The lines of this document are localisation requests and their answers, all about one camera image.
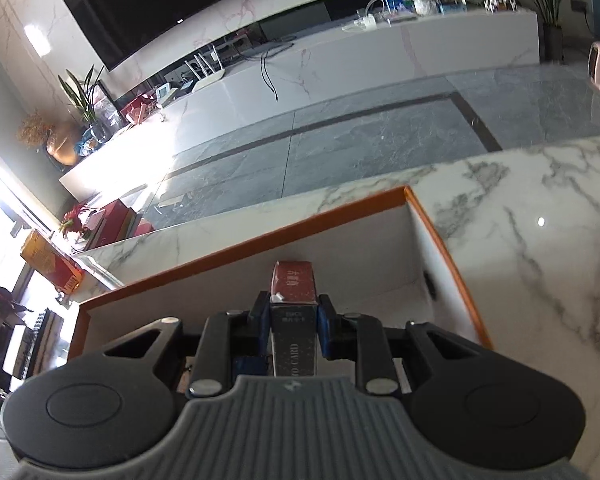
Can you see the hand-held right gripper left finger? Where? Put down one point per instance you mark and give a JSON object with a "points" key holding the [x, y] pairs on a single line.
{"points": [[257, 330]]}

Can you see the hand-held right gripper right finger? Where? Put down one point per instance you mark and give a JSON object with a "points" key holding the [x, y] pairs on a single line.
{"points": [[326, 330]]}

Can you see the red grey card box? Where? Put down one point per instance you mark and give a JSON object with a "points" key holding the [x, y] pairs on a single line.
{"points": [[292, 320]]}

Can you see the orange cardboard box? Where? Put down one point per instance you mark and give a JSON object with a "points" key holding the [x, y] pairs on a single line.
{"points": [[360, 255]]}

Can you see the small red plant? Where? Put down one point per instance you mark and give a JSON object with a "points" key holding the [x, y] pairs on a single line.
{"points": [[77, 222]]}

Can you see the white flat box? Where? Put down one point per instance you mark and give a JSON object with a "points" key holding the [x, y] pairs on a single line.
{"points": [[15, 355]]}

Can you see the red gift boxes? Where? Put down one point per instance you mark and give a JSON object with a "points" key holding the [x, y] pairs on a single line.
{"points": [[139, 109]]}

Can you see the small white display device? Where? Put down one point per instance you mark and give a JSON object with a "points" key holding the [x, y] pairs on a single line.
{"points": [[165, 94]]}

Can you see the white router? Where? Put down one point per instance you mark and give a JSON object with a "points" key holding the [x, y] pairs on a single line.
{"points": [[207, 77]]}

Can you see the copper vase dried flowers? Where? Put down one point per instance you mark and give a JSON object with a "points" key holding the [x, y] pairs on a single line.
{"points": [[62, 147]]}

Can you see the green plant glass vase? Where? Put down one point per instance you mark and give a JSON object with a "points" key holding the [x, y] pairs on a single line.
{"points": [[92, 115]]}

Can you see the white marble tv console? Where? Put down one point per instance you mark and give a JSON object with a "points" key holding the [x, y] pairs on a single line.
{"points": [[380, 55]]}

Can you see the silver laptop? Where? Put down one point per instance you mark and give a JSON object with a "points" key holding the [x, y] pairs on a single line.
{"points": [[400, 18]]}

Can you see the black television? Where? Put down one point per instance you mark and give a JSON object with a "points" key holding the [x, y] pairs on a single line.
{"points": [[170, 5]]}

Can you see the blue tin box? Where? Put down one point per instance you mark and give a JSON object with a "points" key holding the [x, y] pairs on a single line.
{"points": [[453, 8]]}

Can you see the tall potted plant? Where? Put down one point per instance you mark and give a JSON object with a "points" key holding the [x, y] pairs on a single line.
{"points": [[552, 35]]}

